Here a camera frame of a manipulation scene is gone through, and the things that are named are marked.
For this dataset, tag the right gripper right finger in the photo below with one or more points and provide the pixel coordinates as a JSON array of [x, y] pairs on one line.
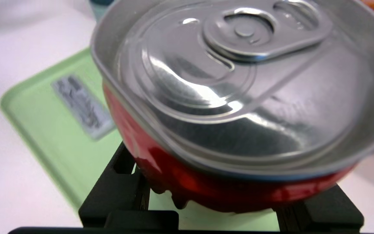
[[326, 214]]

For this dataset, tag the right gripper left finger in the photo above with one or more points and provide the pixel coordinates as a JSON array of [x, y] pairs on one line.
[[115, 198]]

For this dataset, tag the red soda can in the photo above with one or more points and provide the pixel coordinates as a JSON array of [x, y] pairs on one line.
[[239, 97]]

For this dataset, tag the blue-grey plastic cup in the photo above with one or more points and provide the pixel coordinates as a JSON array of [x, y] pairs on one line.
[[101, 9]]

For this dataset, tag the clear plastic compass case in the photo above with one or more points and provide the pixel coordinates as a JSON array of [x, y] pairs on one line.
[[83, 104]]

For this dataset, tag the light green plastic tray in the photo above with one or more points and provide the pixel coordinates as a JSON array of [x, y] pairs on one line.
[[44, 123]]

